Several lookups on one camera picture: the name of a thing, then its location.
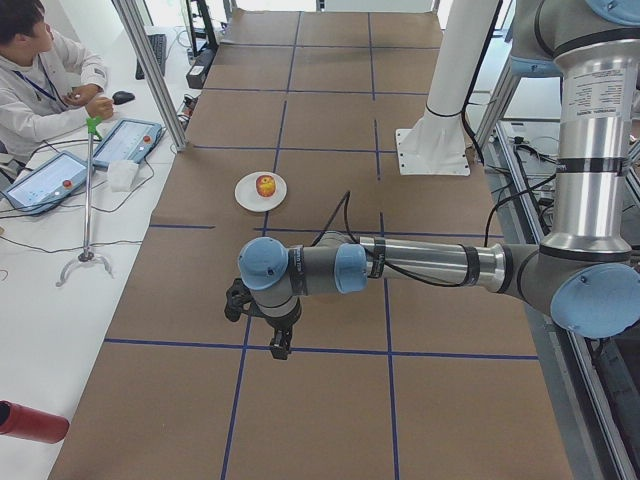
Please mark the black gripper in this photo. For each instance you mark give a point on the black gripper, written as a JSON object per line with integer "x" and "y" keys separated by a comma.
{"x": 283, "y": 329}

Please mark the red yellow apple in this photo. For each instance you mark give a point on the red yellow apple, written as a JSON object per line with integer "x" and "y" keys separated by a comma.
{"x": 265, "y": 185}

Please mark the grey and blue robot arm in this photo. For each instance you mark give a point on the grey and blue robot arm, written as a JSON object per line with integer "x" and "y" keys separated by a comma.
{"x": 579, "y": 274}

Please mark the white plate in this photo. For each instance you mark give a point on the white plate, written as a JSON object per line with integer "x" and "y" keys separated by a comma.
{"x": 247, "y": 197}

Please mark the white tissue pack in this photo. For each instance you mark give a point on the white tissue pack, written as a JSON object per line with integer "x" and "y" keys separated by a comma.
{"x": 121, "y": 175}

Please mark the blue teach pendant tablet far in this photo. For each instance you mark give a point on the blue teach pendant tablet far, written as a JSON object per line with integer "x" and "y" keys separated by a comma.
{"x": 129, "y": 139}

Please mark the blue teach pendant tablet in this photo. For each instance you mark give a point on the blue teach pendant tablet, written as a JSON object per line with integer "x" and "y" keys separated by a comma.
{"x": 48, "y": 185}
{"x": 129, "y": 139}

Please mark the red cylinder bottle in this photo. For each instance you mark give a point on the red cylinder bottle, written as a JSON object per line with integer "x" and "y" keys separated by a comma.
{"x": 26, "y": 423}

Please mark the blue teach pendant tablet near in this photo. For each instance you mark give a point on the blue teach pendant tablet near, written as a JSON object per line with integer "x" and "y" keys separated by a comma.
{"x": 48, "y": 185}

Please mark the black box on floor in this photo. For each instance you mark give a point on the black box on floor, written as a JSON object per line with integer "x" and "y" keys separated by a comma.
{"x": 197, "y": 74}

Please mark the metal stand with green clip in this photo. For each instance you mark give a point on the metal stand with green clip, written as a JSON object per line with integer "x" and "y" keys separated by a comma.
{"x": 87, "y": 256}

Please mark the black computer mouse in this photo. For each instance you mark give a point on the black computer mouse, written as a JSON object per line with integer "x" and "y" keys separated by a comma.
{"x": 122, "y": 97}

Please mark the seated person in white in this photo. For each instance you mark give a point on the seated person in white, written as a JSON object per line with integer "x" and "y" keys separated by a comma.
{"x": 50, "y": 84}

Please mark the white pillar with base plate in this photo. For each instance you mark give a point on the white pillar with base plate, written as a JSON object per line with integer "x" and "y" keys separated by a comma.
{"x": 435, "y": 145}

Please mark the aluminium frame post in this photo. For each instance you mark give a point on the aluminium frame post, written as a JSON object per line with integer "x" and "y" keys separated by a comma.
{"x": 134, "y": 27}

